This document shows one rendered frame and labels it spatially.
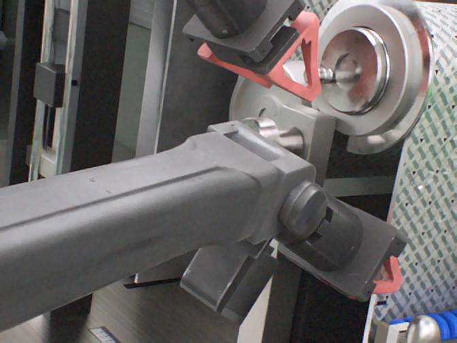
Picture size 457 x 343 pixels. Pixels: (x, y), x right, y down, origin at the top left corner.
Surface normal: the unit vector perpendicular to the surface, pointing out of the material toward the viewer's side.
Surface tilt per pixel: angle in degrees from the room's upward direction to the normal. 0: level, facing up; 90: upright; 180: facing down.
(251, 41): 50
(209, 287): 69
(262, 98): 90
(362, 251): 60
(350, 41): 90
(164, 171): 14
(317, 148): 90
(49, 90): 90
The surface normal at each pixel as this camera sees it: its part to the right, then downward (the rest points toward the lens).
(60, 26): -0.80, 0.03
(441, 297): 0.58, 0.30
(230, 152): 0.37, -0.86
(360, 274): -0.62, -0.45
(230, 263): -0.32, -0.18
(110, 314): 0.16, -0.95
